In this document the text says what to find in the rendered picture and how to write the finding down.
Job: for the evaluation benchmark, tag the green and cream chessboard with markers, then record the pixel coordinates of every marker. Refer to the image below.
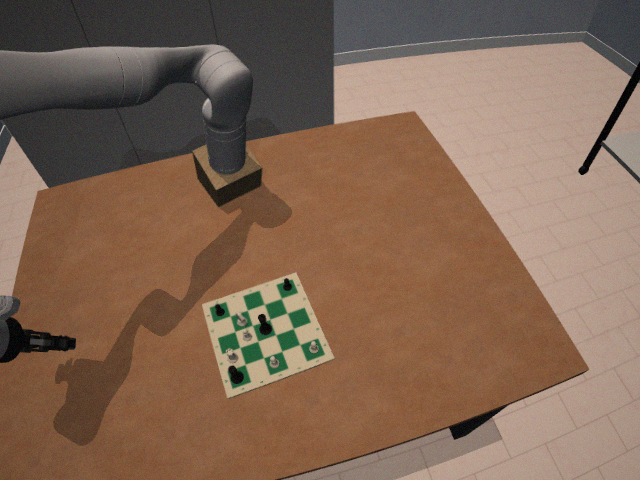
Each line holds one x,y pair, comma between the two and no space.
294,327

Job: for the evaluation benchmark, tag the white rook chess piece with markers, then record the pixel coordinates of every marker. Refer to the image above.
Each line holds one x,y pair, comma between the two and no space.
232,357

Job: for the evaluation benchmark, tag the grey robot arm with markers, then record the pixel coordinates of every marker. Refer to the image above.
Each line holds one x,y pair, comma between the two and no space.
106,77

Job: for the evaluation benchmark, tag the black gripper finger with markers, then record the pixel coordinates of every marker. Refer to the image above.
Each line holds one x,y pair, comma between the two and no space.
53,342

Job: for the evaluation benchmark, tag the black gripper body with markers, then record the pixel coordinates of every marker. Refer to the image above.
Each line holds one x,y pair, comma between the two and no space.
17,340

